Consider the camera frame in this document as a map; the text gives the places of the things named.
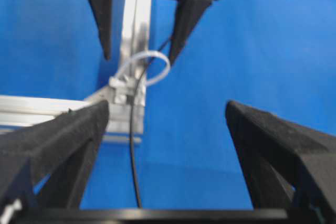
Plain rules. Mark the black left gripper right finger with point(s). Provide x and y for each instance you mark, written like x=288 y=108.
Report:
x=284 y=164

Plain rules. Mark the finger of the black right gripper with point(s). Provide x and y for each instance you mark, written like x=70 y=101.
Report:
x=187 y=15
x=102 y=12

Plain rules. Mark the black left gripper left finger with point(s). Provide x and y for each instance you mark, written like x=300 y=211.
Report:
x=48 y=165

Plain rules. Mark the white zip tie loop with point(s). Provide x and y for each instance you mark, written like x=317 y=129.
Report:
x=121 y=80

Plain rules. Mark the aluminium extrusion frame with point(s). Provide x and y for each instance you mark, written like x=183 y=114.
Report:
x=126 y=108

